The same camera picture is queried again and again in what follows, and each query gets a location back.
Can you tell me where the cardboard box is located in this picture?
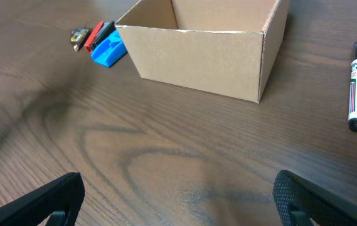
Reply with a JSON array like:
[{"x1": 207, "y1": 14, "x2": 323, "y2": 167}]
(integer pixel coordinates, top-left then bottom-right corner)
[{"x1": 116, "y1": 0, "x2": 289, "y2": 102}]

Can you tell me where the blue whiteboard eraser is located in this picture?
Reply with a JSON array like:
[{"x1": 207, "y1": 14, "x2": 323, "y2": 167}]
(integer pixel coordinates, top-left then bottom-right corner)
[{"x1": 91, "y1": 30, "x2": 127, "y2": 67}]

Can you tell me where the red black stapler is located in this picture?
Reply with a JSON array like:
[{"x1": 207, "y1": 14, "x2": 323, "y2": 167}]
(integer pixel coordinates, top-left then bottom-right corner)
[{"x1": 84, "y1": 21, "x2": 115, "y2": 53}]

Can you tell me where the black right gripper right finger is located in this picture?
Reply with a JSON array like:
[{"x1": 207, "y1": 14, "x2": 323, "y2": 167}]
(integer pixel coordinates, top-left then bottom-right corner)
[{"x1": 272, "y1": 170, "x2": 357, "y2": 226}]

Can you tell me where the gold correction tape dispenser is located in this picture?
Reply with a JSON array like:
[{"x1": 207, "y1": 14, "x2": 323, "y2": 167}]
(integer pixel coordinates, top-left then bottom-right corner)
[{"x1": 70, "y1": 26, "x2": 91, "y2": 51}]

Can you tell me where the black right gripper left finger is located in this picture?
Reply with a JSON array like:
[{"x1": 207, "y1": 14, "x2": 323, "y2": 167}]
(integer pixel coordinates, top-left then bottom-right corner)
[{"x1": 0, "y1": 172, "x2": 85, "y2": 226}]

